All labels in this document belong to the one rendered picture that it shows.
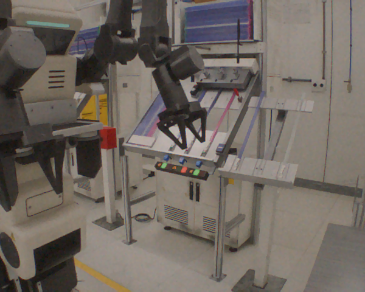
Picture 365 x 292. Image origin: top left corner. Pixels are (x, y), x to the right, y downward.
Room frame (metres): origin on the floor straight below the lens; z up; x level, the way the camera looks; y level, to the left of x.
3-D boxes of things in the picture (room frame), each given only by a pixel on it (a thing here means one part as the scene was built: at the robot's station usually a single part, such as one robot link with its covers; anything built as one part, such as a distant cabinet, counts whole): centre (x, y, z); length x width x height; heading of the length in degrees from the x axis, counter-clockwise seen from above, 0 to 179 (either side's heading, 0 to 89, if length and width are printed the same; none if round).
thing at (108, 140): (2.38, 0.58, 0.39); 0.24 x 0.24 x 0.78; 53
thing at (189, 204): (2.33, -0.27, 0.31); 0.70 x 0.65 x 0.62; 53
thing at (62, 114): (0.72, 0.33, 0.99); 0.28 x 0.16 x 0.22; 148
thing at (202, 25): (2.19, -0.25, 1.52); 0.51 x 0.13 x 0.27; 53
